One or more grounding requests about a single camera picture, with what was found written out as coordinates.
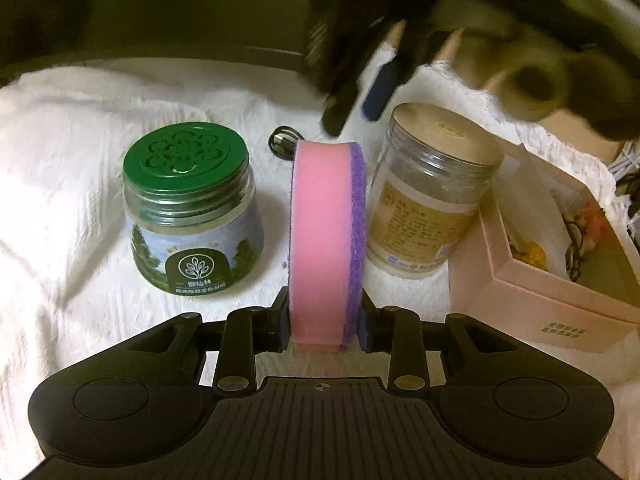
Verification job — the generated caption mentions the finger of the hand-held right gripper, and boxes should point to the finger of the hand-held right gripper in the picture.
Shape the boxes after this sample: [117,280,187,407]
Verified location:
[320,66,372,137]
[361,54,402,122]

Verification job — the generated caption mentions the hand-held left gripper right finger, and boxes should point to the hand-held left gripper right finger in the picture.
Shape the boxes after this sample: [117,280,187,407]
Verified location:
[361,291,522,396]

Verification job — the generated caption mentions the black cord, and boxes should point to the black cord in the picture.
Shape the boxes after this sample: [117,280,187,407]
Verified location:
[562,205,596,283]

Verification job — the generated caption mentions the white cables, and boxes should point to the white cables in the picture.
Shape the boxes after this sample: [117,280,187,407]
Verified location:
[607,137,640,181]

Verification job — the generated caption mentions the black cable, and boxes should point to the black cable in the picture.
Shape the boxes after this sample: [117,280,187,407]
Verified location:
[268,126,303,161]

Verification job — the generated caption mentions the green lid glass jar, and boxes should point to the green lid glass jar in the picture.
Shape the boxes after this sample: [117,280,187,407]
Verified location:
[122,120,266,297]

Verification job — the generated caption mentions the pink cardboard box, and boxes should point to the pink cardboard box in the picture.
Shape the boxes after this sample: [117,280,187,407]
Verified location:
[447,142,640,356]

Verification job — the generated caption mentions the clear jar with beige lid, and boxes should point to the clear jar with beige lid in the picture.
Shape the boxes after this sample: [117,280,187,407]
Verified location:
[365,102,506,279]

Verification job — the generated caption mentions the white textured cloth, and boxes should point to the white textured cloth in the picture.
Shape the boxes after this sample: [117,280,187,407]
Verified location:
[0,52,640,401]

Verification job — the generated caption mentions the pink and purple sponge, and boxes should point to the pink and purple sponge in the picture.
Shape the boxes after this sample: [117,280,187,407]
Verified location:
[290,141,368,353]

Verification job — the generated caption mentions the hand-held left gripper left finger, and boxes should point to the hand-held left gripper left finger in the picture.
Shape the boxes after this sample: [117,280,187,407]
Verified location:
[129,287,292,396]

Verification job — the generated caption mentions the yellow small item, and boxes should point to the yellow small item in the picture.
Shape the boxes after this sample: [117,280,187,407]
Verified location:
[510,240,548,273]

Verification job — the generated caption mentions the dark furniture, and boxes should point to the dark furniture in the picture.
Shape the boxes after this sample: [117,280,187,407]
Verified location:
[0,0,321,86]

